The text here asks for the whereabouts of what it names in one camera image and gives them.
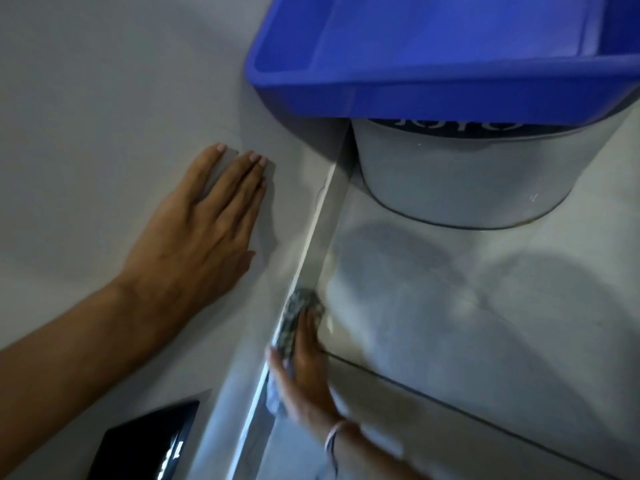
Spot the person's right forearm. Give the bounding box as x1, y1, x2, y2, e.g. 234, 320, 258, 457
327, 424, 431, 480

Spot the black glossy flat device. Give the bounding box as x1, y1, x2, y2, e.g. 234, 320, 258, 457
87, 399, 201, 480

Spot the thin wrist bracelet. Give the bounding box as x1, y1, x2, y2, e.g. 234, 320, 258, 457
323, 420, 362, 476

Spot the white plastic bucket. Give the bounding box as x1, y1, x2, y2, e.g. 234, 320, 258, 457
350, 101, 632, 231

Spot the white skirting board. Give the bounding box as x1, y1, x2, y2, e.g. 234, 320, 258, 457
200, 140, 353, 480

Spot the grey patterned cleaning cloth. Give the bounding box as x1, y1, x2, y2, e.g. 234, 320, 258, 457
264, 288, 328, 416

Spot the person's left forearm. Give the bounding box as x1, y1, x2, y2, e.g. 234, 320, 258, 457
0, 284, 173, 480

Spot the person's left hand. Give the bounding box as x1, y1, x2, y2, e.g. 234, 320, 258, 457
114, 143, 271, 315

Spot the person's right hand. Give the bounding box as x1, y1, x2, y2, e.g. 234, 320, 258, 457
267, 309, 353, 431

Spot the blue plastic tub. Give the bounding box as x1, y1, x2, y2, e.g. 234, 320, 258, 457
244, 0, 640, 127

